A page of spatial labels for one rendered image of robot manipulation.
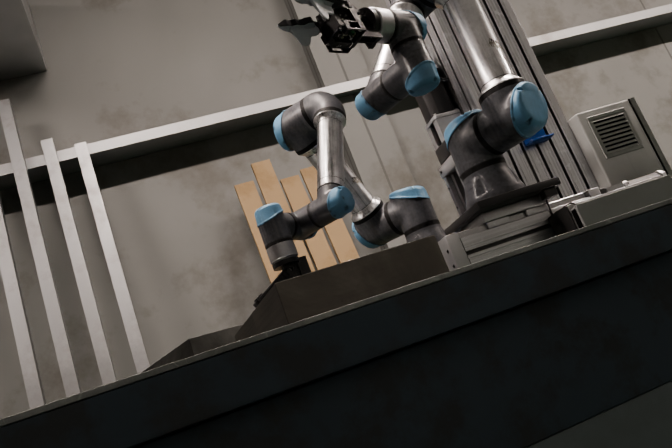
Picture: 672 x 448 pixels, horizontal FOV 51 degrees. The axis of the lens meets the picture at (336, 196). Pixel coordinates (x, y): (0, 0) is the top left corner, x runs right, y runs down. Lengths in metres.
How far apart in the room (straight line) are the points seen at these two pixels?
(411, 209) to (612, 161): 0.59
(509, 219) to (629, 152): 0.53
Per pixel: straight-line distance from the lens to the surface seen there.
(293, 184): 3.96
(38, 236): 3.76
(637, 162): 2.12
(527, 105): 1.68
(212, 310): 3.91
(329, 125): 2.02
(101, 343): 3.56
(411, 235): 2.19
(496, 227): 1.68
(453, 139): 1.77
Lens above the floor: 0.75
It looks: 15 degrees up
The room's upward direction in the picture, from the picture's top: 21 degrees counter-clockwise
